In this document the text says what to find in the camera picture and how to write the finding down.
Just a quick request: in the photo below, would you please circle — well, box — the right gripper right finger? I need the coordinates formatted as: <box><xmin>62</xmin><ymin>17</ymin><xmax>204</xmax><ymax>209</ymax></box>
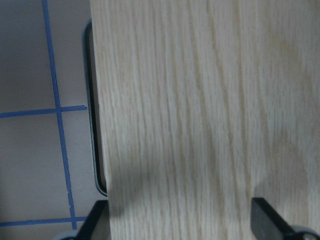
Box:
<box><xmin>250</xmin><ymin>197</ymin><xmax>300</xmax><ymax>240</ymax></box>

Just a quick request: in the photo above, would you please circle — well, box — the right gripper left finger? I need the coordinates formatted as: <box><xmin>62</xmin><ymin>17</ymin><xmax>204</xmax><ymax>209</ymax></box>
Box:
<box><xmin>76</xmin><ymin>200</ymin><xmax>110</xmax><ymax>240</ymax></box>

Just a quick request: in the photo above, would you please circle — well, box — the black drawer handle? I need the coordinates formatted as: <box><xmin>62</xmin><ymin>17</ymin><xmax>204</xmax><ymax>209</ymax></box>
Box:
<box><xmin>81</xmin><ymin>19</ymin><xmax>108</xmax><ymax>197</ymax></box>

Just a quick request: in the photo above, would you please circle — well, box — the wooden drawer cabinet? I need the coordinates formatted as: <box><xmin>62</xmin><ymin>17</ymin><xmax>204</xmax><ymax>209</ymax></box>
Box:
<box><xmin>90</xmin><ymin>0</ymin><xmax>320</xmax><ymax>240</ymax></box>

